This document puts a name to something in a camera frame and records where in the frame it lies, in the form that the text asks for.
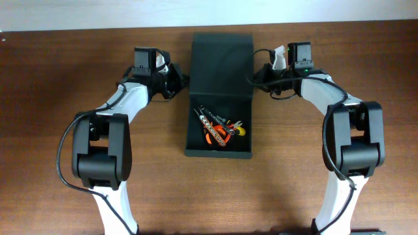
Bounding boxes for black cardboard box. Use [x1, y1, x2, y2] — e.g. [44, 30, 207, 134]
[185, 33, 253, 159]

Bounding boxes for orange socket rail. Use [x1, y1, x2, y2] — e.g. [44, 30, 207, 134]
[199, 114, 226, 146]

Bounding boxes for black yellow screwdriver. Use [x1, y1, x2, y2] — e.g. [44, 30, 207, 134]
[216, 116, 246, 136]

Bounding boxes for silver ring wrench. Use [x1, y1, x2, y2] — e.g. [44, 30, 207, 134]
[199, 105, 235, 135]

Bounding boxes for red diagonal cutters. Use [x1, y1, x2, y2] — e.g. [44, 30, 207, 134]
[203, 120, 246, 147]

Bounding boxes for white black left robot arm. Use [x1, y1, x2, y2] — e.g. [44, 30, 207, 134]
[72, 47, 187, 234]

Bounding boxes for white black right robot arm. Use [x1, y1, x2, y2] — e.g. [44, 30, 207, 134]
[248, 42, 385, 235]

